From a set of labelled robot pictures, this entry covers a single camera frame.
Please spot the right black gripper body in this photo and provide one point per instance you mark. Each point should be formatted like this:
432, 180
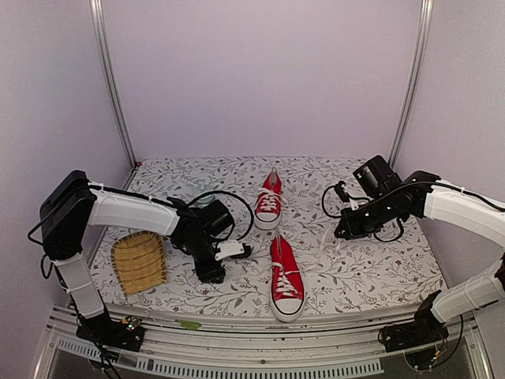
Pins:
367, 224

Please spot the left aluminium frame post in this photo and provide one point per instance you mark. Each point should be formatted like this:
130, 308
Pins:
99, 25

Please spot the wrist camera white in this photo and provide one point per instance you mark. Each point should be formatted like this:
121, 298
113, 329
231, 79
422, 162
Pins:
232, 249
344, 196

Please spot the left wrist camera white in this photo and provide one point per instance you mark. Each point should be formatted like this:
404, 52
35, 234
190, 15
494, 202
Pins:
232, 249

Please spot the woven bamboo basket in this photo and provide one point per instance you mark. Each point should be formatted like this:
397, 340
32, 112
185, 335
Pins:
139, 262

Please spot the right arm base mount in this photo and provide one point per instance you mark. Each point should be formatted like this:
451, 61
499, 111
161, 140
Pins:
423, 329

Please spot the front aluminium rail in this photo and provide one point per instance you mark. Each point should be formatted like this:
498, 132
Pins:
324, 346

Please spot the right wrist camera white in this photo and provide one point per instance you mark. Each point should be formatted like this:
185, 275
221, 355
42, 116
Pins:
344, 196

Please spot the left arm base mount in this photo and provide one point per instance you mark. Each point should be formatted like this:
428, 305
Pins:
104, 331

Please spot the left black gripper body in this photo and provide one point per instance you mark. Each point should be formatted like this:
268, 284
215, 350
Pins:
203, 271

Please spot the green tape piece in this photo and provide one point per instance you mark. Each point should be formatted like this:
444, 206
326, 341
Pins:
189, 325

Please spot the red sneaker with laces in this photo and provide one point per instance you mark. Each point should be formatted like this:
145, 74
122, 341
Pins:
269, 203

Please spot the aluminium frame post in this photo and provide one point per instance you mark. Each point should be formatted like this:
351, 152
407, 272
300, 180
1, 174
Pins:
99, 25
420, 47

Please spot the right aluminium frame post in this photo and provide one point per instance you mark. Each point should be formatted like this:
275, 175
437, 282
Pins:
420, 47

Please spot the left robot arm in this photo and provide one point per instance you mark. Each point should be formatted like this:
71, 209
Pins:
78, 204

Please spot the floral patterned table mat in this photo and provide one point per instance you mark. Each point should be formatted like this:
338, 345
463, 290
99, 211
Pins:
396, 268

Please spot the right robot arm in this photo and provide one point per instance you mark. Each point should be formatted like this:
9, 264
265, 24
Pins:
465, 229

